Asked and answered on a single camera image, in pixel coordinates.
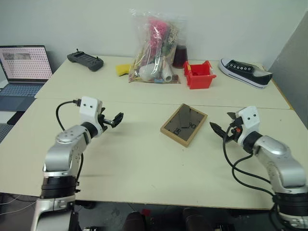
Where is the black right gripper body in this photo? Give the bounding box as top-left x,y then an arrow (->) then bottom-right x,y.
224,116 -> 243,144

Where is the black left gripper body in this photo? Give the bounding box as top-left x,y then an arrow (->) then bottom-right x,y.
97,107 -> 114,133

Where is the open grey laptop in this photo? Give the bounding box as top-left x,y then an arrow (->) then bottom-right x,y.
0,45 -> 54,112

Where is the square wooden framed clock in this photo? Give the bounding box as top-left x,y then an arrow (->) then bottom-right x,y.
160,103 -> 208,148

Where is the yellow sponge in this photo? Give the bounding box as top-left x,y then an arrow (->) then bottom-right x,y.
115,63 -> 133,77

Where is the black and white sneaker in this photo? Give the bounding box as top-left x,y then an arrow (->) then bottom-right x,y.
218,58 -> 274,89

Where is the red plastic storage bin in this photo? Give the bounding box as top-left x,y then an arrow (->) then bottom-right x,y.
183,60 -> 217,90

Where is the black handheld remote controller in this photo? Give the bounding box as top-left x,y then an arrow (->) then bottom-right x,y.
66,49 -> 105,72

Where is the clear bag of dried flowers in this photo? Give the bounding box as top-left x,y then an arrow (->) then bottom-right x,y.
127,9 -> 189,85

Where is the grey partition panel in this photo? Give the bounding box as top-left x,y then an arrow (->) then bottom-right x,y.
268,10 -> 308,112

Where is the grey perforated floor mat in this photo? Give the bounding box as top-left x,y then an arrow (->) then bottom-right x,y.
0,110 -> 25,144

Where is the dark rounded shape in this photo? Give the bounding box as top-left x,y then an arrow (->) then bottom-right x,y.
125,211 -> 145,231

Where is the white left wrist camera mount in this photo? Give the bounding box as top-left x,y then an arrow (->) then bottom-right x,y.
79,96 -> 104,136

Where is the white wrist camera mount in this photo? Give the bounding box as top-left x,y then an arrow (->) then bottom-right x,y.
79,96 -> 104,136
236,105 -> 261,145

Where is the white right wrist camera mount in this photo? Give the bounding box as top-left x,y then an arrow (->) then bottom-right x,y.
236,105 -> 261,145

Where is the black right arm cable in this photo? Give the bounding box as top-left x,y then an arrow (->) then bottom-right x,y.
222,120 -> 278,196

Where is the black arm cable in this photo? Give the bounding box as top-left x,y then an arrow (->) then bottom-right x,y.
55,99 -> 82,132
222,120 -> 278,196

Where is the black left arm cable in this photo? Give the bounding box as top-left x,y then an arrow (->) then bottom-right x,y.
55,99 -> 82,132

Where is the white floor cable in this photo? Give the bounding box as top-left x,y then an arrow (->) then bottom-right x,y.
0,194 -> 37,215

